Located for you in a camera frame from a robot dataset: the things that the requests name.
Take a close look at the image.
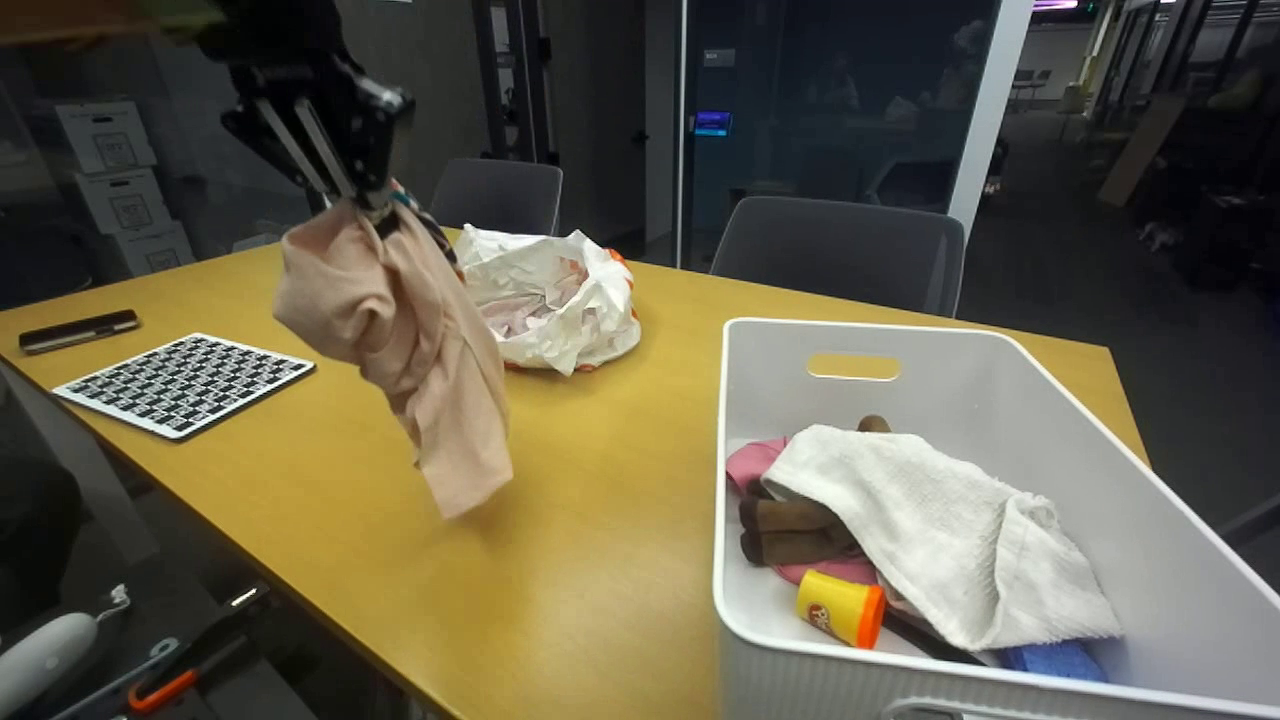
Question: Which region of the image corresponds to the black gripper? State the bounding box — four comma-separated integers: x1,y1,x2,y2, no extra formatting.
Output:
197,0,431,223

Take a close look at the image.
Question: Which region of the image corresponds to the light pink shirt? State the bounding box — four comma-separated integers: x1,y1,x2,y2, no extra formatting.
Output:
273,196,522,523

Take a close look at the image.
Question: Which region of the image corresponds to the white orange printed plastic bag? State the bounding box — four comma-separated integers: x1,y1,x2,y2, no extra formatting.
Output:
452,221,647,381

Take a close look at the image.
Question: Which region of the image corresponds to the white terry towel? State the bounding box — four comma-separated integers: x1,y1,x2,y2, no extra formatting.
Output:
762,421,1127,656

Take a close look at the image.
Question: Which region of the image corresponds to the white plastic basket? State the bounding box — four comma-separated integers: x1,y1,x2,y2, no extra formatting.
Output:
708,313,1280,720

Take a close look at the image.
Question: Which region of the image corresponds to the white cardboard box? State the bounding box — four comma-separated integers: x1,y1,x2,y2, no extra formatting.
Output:
106,217,199,279
72,163,179,240
53,100,162,177

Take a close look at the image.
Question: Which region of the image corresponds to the black white checkerboard card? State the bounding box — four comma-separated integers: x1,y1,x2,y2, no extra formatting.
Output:
53,328,322,443

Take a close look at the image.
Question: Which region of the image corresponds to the black marker pen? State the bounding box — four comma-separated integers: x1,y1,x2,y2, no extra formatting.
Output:
15,309,146,361

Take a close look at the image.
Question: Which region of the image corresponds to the orange black bar clamp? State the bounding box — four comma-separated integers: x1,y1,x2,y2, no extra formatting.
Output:
126,582,268,720

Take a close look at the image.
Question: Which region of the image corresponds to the grey metal tool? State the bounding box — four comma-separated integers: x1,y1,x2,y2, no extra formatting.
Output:
53,637,185,720

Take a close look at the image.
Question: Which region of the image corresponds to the yellow tub with orange lid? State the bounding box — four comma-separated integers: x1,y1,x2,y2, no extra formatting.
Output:
792,566,891,651

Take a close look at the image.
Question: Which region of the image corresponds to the blue item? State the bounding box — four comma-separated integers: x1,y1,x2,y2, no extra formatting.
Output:
998,637,1111,684

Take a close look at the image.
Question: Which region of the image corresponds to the grey cylindrical handle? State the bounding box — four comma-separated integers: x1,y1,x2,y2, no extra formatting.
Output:
0,578,137,720

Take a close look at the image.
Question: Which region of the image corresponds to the white window frame post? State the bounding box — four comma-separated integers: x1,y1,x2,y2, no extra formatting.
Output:
939,0,1042,247

